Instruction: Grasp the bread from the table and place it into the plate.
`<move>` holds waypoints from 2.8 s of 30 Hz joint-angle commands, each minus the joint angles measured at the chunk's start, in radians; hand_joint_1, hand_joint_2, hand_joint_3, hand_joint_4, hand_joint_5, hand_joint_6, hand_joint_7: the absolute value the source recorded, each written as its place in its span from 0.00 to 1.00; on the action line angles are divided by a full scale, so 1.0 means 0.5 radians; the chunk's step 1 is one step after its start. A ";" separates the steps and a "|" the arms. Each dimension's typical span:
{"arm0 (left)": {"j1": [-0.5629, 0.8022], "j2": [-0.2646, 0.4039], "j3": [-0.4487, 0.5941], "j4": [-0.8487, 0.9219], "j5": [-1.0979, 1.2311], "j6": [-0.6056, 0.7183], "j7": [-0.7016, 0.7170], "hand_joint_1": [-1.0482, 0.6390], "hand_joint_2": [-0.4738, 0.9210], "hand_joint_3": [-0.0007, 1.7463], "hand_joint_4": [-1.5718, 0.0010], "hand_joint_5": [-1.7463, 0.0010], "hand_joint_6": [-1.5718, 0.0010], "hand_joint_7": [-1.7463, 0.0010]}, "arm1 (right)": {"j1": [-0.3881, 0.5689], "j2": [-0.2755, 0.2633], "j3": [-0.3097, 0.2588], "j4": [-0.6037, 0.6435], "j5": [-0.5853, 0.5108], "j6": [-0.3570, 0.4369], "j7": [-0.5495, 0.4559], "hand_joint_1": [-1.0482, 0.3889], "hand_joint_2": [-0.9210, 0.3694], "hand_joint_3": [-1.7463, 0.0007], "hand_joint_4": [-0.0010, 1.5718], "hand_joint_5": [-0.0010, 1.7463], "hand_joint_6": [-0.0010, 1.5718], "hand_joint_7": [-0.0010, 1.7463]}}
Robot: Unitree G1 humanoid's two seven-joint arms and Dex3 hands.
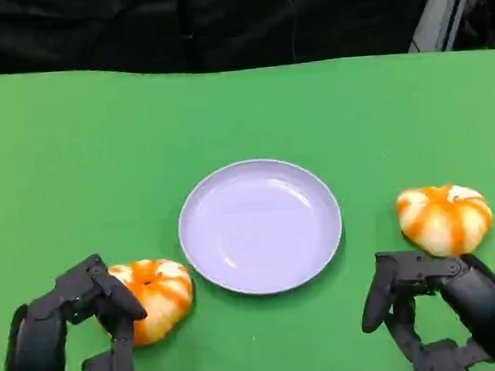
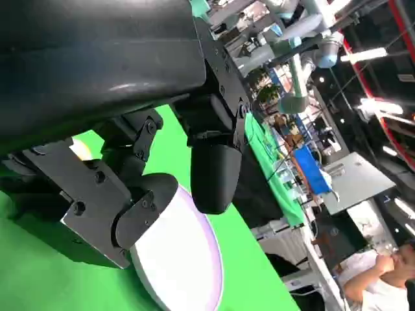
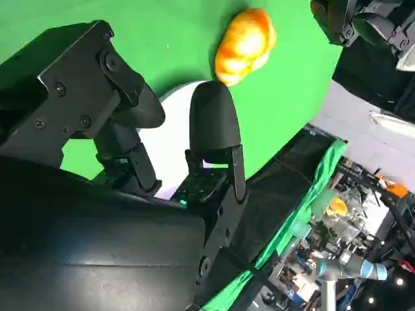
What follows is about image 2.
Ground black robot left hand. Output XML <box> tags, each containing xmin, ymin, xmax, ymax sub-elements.
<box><xmin>0</xmin><ymin>0</ymin><xmax>251</xmax><ymax>270</ymax></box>

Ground orange toy bread roll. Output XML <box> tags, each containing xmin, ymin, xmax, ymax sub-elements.
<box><xmin>69</xmin><ymin>137</ymin><xmax>93</xmax><ymax>161</ymax></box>

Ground green cloth on background table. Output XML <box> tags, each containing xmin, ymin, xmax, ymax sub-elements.
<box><xmin>244</xmin><ymin>111</ymin><xmax>305</xmax><ymax>227</ymax></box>

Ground lilac plate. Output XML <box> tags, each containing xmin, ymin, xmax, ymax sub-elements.
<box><xmin>129</xmin><ymin>186</ymin><xmax>224</xmax><ymax>311</ymax></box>

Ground blue box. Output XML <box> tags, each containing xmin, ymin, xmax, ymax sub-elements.
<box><xmin>293</xmin><ymin>145</ymin><xmax>333</xmax><ymax>195</ymax></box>

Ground white tube light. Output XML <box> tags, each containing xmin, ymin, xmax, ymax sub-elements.
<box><xmin>340</xmin><ymin>47</ymin><xmax>389</xmax><ymax>63</ymax></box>
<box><xmin>357</xmin><ymin>98</ymin><xmax>405</xmax><ymax>115</ymax></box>

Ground grey board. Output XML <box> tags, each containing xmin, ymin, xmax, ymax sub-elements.
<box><xmin>322</xmin><ymin>152</ymin><xmax>397</xmax><ymax>216</ymax></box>

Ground person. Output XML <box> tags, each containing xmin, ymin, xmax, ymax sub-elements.
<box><xmin>340</xmin><ymin>239</ymin><xmax>415</xmax><ymax>311</ymax></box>

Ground red metal frame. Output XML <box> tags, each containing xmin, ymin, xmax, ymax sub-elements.
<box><xmin>340</xmin><ymin>0</ymin><xmax>415</xmax><ymax>156</ymax></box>

